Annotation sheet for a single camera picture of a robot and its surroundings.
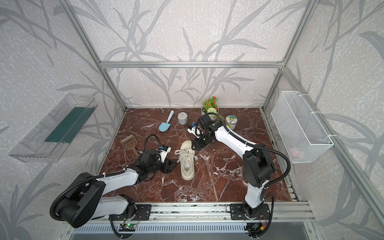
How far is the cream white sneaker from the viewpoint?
823 mm

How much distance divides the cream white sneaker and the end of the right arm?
0.05m

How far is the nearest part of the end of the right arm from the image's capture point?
65 centimetres
